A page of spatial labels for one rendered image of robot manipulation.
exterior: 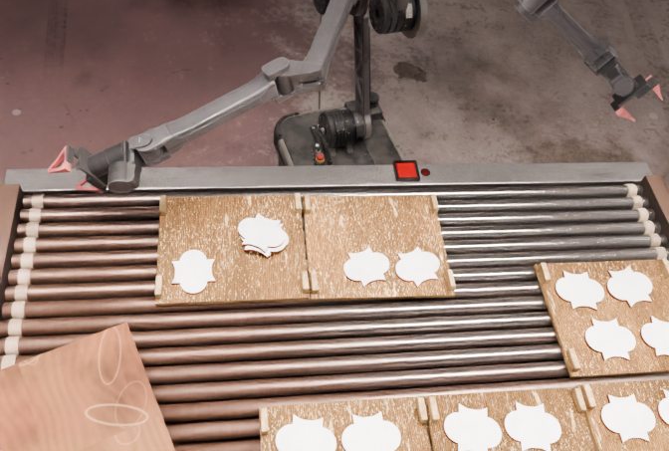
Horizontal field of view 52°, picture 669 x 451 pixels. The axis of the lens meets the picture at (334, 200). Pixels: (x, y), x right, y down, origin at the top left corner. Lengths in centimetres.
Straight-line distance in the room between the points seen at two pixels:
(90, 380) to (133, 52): 250
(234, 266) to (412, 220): 55
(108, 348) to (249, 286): 41
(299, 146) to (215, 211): 116
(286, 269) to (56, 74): 223
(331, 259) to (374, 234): 16
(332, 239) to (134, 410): 73
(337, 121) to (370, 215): 101
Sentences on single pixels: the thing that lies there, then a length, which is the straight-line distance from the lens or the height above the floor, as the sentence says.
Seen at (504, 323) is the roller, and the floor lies 92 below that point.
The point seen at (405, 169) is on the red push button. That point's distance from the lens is 220.
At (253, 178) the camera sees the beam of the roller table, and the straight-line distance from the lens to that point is 212.
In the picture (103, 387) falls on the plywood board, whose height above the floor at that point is 104.
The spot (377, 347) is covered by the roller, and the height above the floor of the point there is 91.
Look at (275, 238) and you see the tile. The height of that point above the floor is 98.
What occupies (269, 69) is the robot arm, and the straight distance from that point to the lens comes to 172.
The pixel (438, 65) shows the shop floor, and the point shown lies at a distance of 403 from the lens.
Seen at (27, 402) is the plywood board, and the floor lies 104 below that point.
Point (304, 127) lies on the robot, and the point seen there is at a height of 24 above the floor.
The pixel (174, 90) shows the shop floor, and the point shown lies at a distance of 368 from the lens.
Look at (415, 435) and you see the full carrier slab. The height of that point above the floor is 94.
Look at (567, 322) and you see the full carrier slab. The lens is 205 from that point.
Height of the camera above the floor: 258
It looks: 53 degrees down
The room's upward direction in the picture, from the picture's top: 11 degrees clockwise
